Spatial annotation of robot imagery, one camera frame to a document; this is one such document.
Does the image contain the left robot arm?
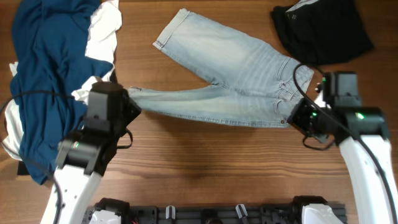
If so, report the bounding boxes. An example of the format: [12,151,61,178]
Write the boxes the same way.
[41,82,141,223]

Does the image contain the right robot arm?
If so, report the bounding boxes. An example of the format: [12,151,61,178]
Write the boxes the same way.
[288,72,397,223]

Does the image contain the white shirt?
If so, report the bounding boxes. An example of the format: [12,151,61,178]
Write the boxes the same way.
[1,0,123,160]

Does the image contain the dark blue shirt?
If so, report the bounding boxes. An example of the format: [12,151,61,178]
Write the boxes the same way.
[10,0,113,172]

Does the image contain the light blue denim shorts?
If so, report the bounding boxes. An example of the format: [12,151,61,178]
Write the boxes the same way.
[129,9,313,128]

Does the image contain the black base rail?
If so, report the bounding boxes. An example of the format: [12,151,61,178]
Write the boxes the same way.
[82,196,348,224]

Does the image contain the black folded garment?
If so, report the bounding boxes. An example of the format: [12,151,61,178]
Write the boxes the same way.
[271,0,374,65]

